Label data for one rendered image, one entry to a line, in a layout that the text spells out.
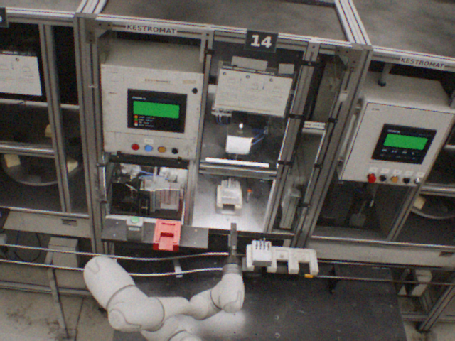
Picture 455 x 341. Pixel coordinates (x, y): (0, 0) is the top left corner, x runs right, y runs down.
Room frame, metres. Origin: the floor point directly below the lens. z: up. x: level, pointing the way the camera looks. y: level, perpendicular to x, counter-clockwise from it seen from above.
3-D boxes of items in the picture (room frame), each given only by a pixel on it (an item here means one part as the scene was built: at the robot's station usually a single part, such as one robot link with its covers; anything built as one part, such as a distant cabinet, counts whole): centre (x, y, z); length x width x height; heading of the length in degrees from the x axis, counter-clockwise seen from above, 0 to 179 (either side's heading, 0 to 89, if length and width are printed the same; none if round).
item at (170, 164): (1.74, 0.36, 1.37); 0.36 x 0.04 x 0.04; 95
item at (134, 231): (1.67, 0.41, 0.97); 0.08 x 0.08 x 0.12; 5
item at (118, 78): (1.88, 0.37, 1.60); 0.42 x 0.29 x 0.46; 95
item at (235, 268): (1.37, -0.09, 1.12); 0.09 x 0.06 x 0.09; 95
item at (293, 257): (1.70, -0.35, 0.84); 0.36 x 0.14 x 0.10; 95
